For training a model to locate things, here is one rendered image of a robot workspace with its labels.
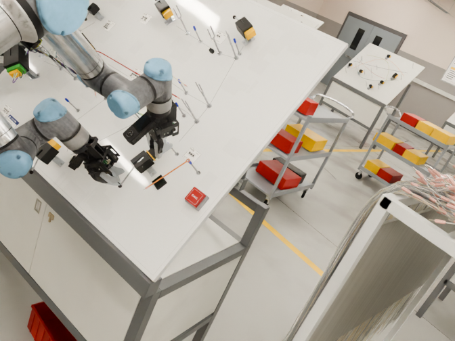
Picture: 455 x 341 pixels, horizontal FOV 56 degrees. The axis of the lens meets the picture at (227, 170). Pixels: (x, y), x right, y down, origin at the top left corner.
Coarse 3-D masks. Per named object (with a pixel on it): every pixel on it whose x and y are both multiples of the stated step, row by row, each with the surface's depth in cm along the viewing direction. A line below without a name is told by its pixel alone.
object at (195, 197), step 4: (196, 188) 137; (192, 192) 137; (196, 192) 136; (200, 192) 136; (188, 196) 136; (192, 196) 136; (196, 196) 136; (200, 196) 135; (204, 196) 136; (188, 200) 136; (192, 200) 136; (196, 200) 135; (200, 200) 135; (192, 204) 135; (196, 204) 135
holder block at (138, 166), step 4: (140, 152) 141; (144, 152) 140; (136, 156) 141; (140, 156) 140; (144, 156) 140; (148, 156) 140; (132, 160) 140; (136, 160) 140; (140, 160) 140; (144, 160) 139; (148, 160) 139; (136, 164) 139; (140, 164) 139; (144, 164) 140; (148, 164) 141; (152, 164) 142; (136, 168) 139; (140, 168) 140; (144, 168) 141; (140, 172) 141
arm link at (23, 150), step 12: (0, 120) 104; (0, 132) 104; (12, 132) 106; (0, 144) 104; (12, 144) 106; (24, 144) 109; (0, 156) 104; (12, 156) 104; (24, 156) 106; (0, 168) 105; (12, 168) 106; (24, 168) 106
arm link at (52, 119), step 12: (36, 108) 117; (48, 108) 115; (60, 108) 117; (36, 120) 117; (48, 120) 116; (60, 120) 117; (72, 120) 121; (48, 132) 118; (60, 132) 119; (72, 132) 121
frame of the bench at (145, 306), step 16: (224, 256) 170; (192, 272) 154; (208, 272) 163; (32, 288) 177; (160, 288) 141; (176, 288) 148; (48, 304) 172; (144, 304) 140; (64, 320) 167; (144, 320) 142; (208, 320) 196; (80, 336) 162; (128, 336) 146
